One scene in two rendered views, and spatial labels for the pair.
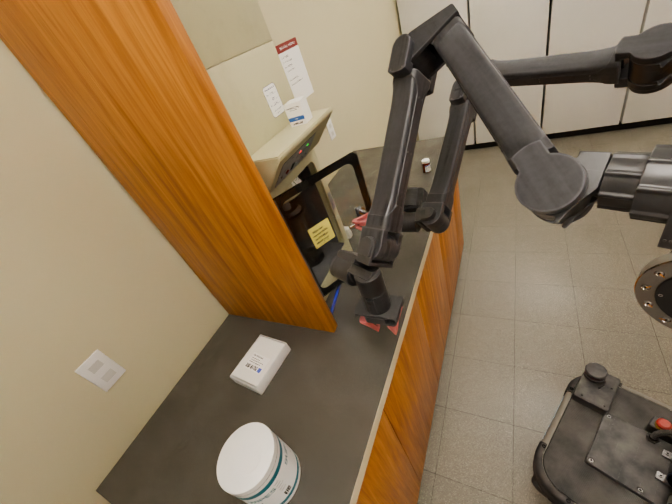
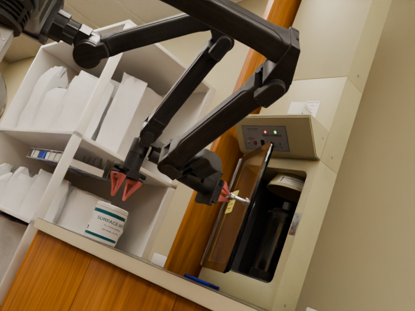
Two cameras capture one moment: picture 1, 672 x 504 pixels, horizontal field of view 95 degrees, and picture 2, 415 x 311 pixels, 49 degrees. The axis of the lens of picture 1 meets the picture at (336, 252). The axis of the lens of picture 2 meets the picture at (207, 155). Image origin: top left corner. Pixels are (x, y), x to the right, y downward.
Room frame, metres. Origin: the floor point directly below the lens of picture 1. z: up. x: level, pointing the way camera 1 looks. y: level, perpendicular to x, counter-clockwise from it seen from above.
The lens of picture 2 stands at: (0.99, -1.41, 0.96)
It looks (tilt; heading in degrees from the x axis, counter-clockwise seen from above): 14 degrees up; 102
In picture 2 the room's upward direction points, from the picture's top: 22 degrees clockwise
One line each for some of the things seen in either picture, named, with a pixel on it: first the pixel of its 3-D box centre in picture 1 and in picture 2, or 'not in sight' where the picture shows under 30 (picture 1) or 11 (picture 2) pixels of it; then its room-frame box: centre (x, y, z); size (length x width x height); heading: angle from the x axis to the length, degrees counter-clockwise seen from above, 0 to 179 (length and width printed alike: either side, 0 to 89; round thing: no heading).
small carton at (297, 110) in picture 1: (298, 111); (298, 113); (0.93, -0.06, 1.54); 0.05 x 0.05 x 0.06; 60
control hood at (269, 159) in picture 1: (298, 149); (274, 135); (0.88, -0.01, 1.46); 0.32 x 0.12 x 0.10; 142
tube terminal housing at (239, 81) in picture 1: (269, 195); (291, 194); (0.99, 0.13, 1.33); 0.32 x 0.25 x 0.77; 142
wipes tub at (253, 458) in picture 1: (261, 467); (105, 223); (0.33, 0.34, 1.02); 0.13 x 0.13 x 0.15
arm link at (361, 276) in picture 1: (367, 279); (141, 148); (0.48, -0.04, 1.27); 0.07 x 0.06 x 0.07; 29
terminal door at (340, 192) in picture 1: (336, 230); (234, 207); (0.84, -0.03, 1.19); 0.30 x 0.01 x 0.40; 110
